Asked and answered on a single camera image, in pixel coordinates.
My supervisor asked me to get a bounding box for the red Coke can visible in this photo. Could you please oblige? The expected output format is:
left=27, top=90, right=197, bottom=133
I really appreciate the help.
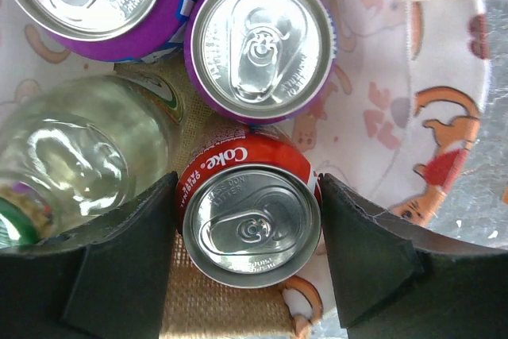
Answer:
left=175, top=118, right=321, bottom=288

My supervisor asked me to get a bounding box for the clear green glass bottle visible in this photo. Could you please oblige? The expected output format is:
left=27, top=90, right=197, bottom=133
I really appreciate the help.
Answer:
left=1, top=74, right=183, bottom=248

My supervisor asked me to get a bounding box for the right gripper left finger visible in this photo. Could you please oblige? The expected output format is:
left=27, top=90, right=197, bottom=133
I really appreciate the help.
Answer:
left=1, top=173, right=177, bottom=338

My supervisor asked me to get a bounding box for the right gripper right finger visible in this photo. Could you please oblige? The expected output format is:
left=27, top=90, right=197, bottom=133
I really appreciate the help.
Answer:
left=320, top=174, right=507, bottom=338

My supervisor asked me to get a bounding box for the purple fanta can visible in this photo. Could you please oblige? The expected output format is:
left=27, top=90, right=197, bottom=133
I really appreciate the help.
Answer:
left=15, top=0, right=197, bottom=63
left=184, top=0, right=337, bottom=124

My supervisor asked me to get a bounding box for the brown canvas tote bag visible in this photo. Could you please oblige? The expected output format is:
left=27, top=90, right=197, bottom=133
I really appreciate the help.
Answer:
left=1, top=0, right=489, bottom=338

